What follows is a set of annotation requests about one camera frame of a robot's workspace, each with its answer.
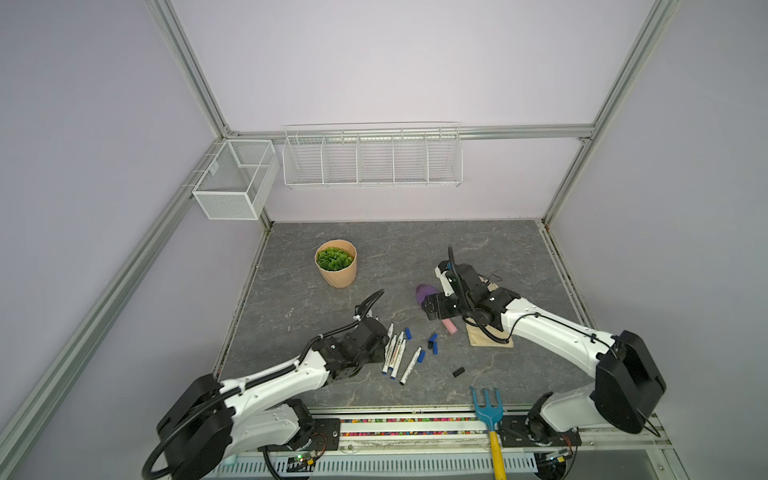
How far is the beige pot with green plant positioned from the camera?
0.95m

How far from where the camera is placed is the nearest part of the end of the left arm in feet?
1.92

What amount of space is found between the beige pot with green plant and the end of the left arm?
303mm
